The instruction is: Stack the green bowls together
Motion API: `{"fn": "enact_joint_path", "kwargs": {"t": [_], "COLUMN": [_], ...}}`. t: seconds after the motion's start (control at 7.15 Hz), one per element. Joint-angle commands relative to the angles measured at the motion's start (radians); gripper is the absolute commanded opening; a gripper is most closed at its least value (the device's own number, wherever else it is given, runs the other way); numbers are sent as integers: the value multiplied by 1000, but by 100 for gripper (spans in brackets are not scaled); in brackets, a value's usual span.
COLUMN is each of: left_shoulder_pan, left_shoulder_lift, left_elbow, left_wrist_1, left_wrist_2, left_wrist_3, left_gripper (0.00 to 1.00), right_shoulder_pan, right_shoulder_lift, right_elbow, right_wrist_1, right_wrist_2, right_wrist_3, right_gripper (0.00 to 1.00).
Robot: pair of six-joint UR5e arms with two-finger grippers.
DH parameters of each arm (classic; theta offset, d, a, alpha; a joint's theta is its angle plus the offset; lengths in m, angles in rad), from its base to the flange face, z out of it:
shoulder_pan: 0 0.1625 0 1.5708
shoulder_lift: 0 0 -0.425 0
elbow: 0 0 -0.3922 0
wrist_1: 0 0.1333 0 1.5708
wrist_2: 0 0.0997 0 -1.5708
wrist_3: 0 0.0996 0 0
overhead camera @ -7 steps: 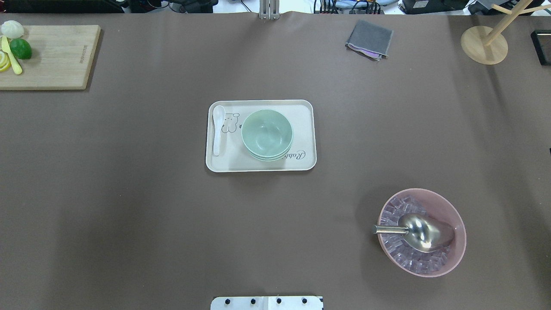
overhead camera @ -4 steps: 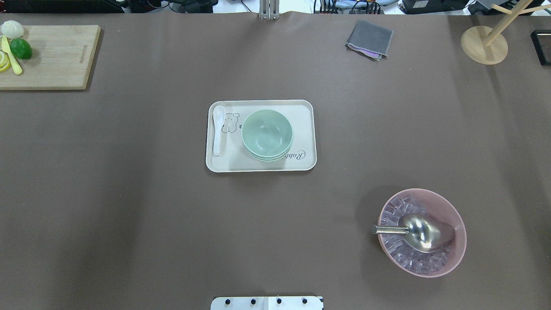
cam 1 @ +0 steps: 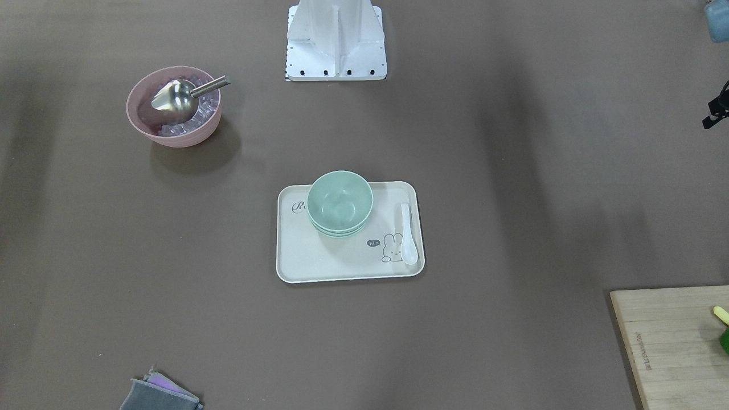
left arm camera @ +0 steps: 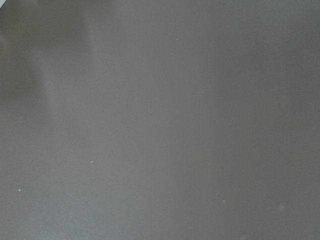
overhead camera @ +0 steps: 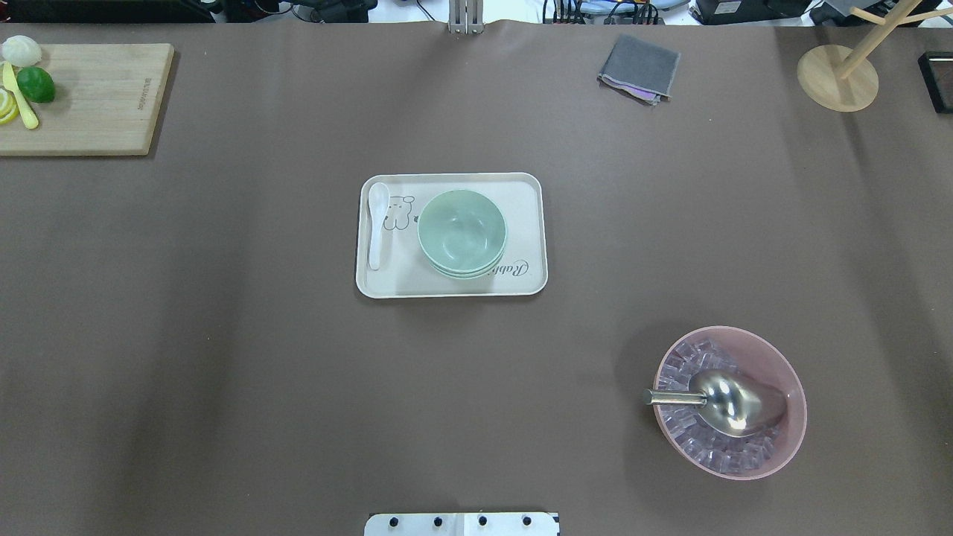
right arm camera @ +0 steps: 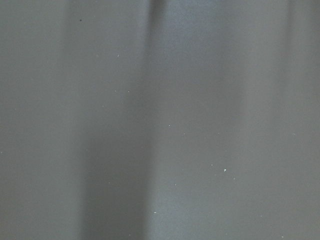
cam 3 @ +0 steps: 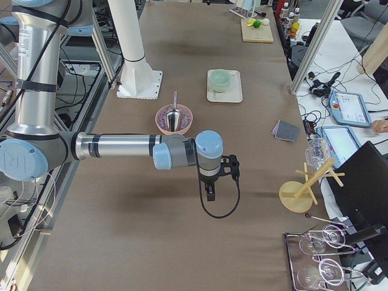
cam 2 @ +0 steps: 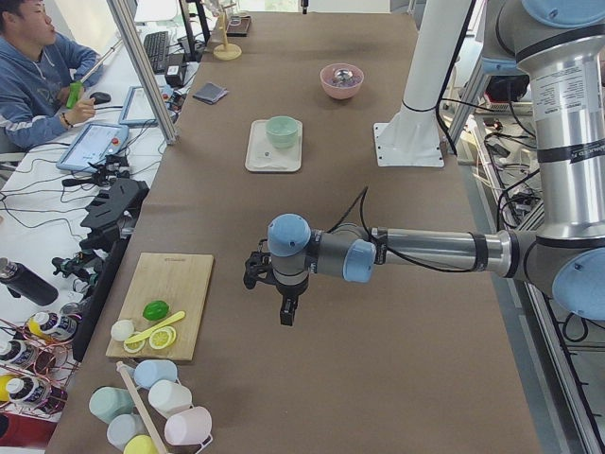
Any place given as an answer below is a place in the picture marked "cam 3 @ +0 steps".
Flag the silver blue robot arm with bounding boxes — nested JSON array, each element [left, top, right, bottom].
[[1, 1, 227, 201]]

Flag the person's hand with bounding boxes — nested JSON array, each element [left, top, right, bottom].
[[372, 119, 388, 133]]

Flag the green lime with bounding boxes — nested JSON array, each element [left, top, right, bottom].
[[253, 20, 262, 28]]

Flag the wooden cutting board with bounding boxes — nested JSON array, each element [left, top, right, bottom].
[[241, 19, 273, 43]]

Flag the pink bowl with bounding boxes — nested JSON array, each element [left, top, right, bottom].
[[155, 104, 193, 135]]

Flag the ice cubes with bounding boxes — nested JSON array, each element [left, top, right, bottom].
[[155, 106, 193, 131]]

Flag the metal ice scoop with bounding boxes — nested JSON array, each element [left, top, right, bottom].
[[165, 91, 182, 132]]

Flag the wooden cup tree stand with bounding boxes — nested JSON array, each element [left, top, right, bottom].
[[279, 156, 345, 213]]

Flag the grey purple cloths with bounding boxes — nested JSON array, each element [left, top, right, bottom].
[[272, 120, 300, 143]]

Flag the cream rabbit tray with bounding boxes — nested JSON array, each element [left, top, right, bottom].
[[207, 69, 243, 103]]

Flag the clear plastic cup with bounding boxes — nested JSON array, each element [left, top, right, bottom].
[[305, 138, 331, 168]]

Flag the wine glass upper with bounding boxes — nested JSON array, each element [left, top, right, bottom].
[[299, 224, 345, 255]]

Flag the wine glass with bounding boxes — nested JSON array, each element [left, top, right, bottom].
[[296, 258, 344, 290], [299, 224, 345, 255]]

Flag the metal glass rack tray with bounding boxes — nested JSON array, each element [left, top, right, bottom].
[[285, 213, 373, 290]]

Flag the teach pendant near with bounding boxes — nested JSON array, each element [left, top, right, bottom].
[[316, 125, 361, 169]]

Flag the teach pendant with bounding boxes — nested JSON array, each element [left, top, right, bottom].
[[316, 125, 361, 169], [329, 90, 372, 128]]

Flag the wine glass lower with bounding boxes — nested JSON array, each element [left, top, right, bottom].
[[296, 258, 344, 290]]

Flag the black monitor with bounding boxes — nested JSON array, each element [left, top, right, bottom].
[[329, 141, 387, 230]]

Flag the teach pendant far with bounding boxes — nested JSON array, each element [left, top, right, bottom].
[[329, 90, 372, 128]]

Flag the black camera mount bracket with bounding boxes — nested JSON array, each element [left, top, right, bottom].
[[218, 155, 240, 182]]

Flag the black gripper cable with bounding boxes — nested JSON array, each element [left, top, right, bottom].
[[198, 175, 242, 219]]

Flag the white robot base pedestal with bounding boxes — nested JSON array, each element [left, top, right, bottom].
[[109, 0, 162, 100]]

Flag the aluminium frame post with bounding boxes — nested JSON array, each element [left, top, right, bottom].
[[289, 0, 343, 95]]

